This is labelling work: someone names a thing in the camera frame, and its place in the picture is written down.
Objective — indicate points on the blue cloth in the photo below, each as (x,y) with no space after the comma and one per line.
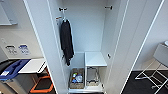
(11,68)

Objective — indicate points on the orange table frame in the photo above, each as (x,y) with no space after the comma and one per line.
(41,89)

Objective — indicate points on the white round high table top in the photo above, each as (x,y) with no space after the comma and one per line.
(166,43)

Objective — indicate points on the orange label strip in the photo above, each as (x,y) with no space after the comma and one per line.
(59,18)

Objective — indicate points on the grey wall panel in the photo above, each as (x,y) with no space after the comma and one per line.
(6,15)

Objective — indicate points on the blue container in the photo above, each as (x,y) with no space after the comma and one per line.
(73,81)

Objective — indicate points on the white wardrobe door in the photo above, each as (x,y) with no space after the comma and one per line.
(41,33)
(136,36)

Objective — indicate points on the brown cardboard box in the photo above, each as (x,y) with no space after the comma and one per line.
(74,75)

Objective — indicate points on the black clothes rail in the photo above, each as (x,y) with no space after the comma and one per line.
(62,9)

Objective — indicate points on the blue wall sign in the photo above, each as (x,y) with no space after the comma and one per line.
(24,49)

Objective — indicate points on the black garment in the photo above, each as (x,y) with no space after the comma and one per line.
(67,41)

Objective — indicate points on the white wardrobe carcass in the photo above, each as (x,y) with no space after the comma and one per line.
(86,30)

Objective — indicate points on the white wall sign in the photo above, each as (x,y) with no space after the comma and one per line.
(11,50)

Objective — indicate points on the white clothes hanger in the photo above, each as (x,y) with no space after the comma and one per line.
(64,18)

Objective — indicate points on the white hanging bin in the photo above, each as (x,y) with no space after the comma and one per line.
(161,54)

